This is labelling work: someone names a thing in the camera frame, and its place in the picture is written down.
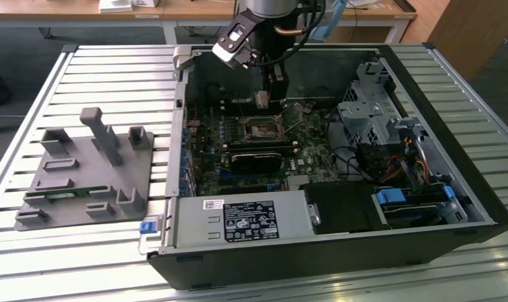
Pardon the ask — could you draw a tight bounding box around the silver CPU chip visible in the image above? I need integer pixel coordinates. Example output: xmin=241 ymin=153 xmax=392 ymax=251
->
xmin=255 ymin=90 xmax=271 ymax=110

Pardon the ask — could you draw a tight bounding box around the wire locking lever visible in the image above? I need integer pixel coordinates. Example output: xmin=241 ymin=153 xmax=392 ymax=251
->
xmin=284 ymin=118 xmax=307 ymax=136

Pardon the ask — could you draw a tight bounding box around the CPU socket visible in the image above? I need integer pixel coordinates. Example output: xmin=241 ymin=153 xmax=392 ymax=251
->
xmin=241 ymin=115 xmax=288 ymax=141

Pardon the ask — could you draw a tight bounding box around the pale blue teach pendant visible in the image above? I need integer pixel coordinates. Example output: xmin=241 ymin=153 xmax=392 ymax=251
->
xmin=311 ymin=0 xmax=351 ymax=41

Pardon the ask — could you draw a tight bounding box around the metal drive cage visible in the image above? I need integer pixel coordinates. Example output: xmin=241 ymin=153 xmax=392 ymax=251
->
xmin=335 ymin=61 xmax=408 ymax=146

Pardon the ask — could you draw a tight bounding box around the green motherboard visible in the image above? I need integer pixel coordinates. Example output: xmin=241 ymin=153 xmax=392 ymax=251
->
xmin=181 ymin=99 xmax=348 ymax=196

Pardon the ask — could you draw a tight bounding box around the black desk object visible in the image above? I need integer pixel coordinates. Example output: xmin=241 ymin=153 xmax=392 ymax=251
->
xmin=393 ymin=0 xmax=419 ymax=13

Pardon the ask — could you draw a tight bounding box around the black graphics card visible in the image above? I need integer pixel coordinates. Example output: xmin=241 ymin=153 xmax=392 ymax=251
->
xmin=227 ymin=152 xmax=284 ymax=174

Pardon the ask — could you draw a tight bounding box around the large white box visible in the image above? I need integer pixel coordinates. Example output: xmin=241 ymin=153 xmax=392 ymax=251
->
xmin=98 ymin=0 xmax=136 ymax=14

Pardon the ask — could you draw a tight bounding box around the silver chipset heatsink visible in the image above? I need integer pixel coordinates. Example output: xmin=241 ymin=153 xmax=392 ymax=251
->
xmin=288 ymin=175 xmax=311 ymax=190

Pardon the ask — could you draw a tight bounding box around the wooden cabinet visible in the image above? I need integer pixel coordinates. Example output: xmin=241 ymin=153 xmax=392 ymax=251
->
xmin=425 ymin=0 xmax=508 ymax=83

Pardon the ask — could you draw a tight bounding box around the black plastic shroud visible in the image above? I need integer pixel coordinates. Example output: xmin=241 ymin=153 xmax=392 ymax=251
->
xmin=303 ymin=181 xmax=389 ymax=236

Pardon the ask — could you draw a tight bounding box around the blue disk carrier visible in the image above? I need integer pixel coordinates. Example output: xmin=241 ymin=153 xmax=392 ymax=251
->
xmin=373 ymin=187 xmax=408 ymax=207

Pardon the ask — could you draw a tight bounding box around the gray power supply unit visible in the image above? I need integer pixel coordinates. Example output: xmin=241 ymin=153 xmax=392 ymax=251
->
xmin=169 ymin=195 xmax=313 ymax=250

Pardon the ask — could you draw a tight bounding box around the gray parts rack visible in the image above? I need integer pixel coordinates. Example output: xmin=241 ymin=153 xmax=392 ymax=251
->
xmin=10 ymin=106 xmax=157 ymax=233

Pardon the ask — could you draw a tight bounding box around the green RAM stick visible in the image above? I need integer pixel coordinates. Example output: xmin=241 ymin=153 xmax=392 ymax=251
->
xmin=25 ymin=186 xmax=113 ymax=202

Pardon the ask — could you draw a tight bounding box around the black hard disk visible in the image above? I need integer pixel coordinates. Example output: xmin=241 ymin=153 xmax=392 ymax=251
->
xmin=379 ymin=201 xmax=445 ymax=226

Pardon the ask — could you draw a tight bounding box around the black open PC case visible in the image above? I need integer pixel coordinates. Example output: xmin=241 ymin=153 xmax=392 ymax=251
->
xmin=145 ymin=43 xmax=508 ymax=291

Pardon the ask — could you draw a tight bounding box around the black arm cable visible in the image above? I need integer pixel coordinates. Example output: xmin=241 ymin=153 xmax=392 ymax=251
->
xmin=253 ymin=0 xmax=324 ymax=67

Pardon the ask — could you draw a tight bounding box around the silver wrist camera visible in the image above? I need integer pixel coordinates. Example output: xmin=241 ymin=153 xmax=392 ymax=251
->
xmin=211 ymin=12 xmax=257 ymax=69

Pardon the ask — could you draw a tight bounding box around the gray case latch handle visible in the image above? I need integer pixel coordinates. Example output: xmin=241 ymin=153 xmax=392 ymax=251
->
xmin=172 ymin=45 xmax=196 ymax=72

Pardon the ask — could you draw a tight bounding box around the wooden desk white frame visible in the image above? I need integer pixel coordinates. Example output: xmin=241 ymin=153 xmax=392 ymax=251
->
xmin=164 ymin=0 xmax=419 ymax=45
xmin=0 ymin=0 xmax=177 ymax=45

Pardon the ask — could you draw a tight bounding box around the black data cable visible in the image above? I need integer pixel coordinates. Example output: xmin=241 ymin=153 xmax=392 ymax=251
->
xmin=332 ymin=146 xmax=379 ymax=182

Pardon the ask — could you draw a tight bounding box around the red power wire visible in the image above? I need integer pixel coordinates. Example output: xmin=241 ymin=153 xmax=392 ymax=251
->
xmin=385 ymin=159 xmax=405 ymax=180

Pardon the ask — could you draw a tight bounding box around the yellow power wire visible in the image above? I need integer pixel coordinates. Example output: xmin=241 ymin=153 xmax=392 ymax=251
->
xmin=415 ymin=160 xmax=431 ymax=183

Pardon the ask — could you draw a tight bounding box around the silver metal handle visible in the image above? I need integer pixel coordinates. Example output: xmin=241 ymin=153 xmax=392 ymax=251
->
xmin=307 ymin=203 xmax=321 ymax=225

